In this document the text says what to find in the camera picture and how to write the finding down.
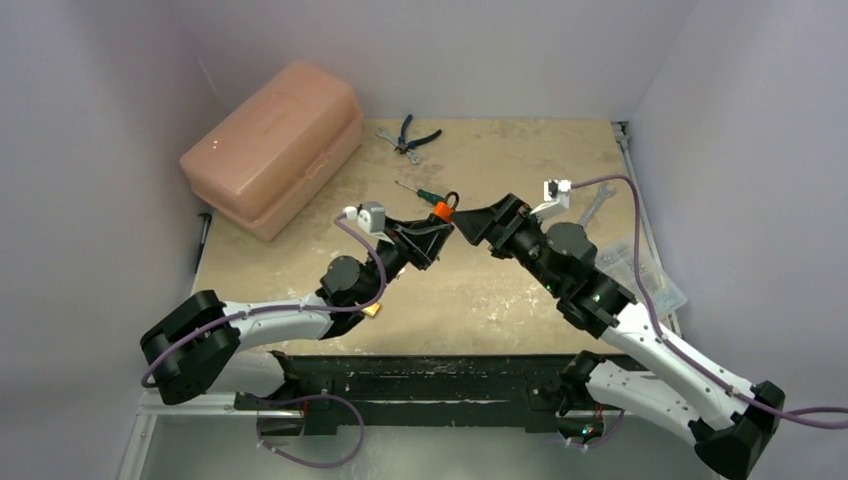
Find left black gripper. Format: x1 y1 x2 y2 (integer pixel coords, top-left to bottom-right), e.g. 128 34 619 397
358 216 451 307

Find orange padlock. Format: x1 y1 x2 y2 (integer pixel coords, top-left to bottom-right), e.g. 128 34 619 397
433 191 460 223

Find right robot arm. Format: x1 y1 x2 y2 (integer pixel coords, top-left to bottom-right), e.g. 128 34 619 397
452 194 785 479

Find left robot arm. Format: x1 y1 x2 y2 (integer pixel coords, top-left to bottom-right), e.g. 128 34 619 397
139 214 454 405

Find small silver wrench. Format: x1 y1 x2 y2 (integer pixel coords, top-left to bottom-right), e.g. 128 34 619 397
375 128 422 165

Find brass padlock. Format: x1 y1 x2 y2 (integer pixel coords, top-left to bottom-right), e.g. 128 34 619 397
362 303 382 317

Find large silver wrench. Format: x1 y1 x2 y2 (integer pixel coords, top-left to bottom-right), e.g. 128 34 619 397
578 182 617 228

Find clear plastic screw box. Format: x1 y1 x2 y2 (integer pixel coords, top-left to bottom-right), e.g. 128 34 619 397
596 236 688 326

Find pink plastic toolbox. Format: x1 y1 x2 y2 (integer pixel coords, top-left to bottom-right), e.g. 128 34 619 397
180 61 364 241

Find green handled screwdriver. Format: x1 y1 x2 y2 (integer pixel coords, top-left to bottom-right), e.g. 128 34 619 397
396 181 445 206

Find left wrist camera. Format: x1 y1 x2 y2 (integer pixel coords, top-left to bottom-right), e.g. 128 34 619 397
343 201 386 237

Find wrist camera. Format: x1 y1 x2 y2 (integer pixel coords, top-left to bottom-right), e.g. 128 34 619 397
343 201 386 237
531 179 572 221

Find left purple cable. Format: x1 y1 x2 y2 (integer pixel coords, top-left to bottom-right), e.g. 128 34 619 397
140 211 389 390

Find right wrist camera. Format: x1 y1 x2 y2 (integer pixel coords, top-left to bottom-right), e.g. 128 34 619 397
531 179 572 221

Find blue handled pliers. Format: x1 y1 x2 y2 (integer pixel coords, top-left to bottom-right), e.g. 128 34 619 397
395 114 443 156

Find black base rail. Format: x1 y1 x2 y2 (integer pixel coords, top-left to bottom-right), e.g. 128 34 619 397
234 351 617 443

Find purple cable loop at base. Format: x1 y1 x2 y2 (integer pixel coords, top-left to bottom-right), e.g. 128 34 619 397
255 392 369 470

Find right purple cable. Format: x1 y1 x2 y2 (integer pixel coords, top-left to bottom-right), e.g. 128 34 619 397
569 174 848 431

